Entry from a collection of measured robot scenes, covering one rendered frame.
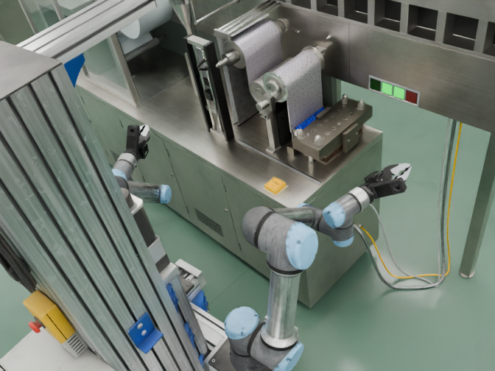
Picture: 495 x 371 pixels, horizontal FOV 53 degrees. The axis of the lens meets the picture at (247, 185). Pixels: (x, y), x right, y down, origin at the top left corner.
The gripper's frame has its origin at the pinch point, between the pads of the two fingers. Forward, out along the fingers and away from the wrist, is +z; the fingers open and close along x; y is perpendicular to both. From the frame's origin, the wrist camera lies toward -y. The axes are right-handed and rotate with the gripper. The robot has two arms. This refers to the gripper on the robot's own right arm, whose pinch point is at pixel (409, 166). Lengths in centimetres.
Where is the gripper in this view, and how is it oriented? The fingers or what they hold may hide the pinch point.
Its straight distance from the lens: 179.4
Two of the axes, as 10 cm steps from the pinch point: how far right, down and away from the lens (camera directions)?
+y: -3.5, 0.2, 9.3
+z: 8.1, -4.9, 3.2
